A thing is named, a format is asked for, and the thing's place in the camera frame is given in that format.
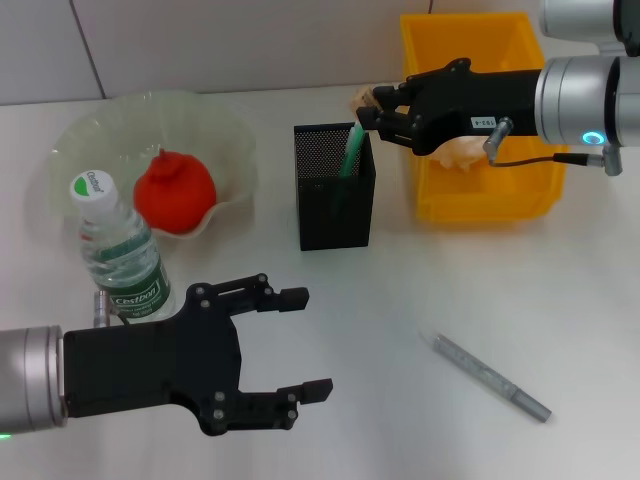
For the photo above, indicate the grey pen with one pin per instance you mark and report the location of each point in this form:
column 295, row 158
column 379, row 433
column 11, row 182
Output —
column 490, row 377

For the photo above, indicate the white paper ball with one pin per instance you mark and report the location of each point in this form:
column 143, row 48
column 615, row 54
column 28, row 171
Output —
column 460, row 152

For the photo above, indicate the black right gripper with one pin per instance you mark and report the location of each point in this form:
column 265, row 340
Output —
column 475, row 100

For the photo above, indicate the yellow plastic bin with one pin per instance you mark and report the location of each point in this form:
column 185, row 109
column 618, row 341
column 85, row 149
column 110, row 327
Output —
column 500, row 195

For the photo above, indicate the clear green-label water bottle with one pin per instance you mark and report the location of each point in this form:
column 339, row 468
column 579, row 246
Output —
column 125, row 260

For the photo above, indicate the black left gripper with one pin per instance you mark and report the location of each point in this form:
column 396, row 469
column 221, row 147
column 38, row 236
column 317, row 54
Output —
column 150, row 365

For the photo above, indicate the green pen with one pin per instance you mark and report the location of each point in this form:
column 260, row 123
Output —
column 351, row 152

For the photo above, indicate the black mesh pen holder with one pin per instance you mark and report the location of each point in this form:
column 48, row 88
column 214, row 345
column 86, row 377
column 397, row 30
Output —
column 320, row 210

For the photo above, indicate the small beige eraser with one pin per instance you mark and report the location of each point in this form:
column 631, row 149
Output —
column 364, row 97

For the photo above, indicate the pale green glass fruit plate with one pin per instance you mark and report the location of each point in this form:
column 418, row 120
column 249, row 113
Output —
column 110, row 130

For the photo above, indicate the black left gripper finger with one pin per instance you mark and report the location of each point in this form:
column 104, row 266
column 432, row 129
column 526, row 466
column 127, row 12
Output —
column 317, row 391

